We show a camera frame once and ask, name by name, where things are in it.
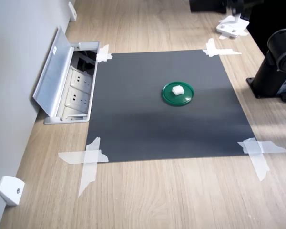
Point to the small white plastic terminal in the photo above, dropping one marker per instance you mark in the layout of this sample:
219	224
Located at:
178	90

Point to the round green lid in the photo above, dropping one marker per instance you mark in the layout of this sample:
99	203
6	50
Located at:
178	100

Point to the white tape cross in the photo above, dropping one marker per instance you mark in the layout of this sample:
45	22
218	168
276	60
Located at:
102	56
90	157
212	50
256	149

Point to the dark grey mat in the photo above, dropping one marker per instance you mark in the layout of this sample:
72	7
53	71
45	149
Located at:
162	131

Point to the white power socket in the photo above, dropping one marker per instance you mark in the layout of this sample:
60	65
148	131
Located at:
77	97
81	80

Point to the small white label sticker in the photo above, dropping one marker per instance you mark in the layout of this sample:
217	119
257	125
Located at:
54	50

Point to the white camera stand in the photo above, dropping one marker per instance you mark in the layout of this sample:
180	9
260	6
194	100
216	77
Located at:
231	28

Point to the small white bracket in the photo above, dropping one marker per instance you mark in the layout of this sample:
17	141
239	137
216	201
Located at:
10	190
72	12

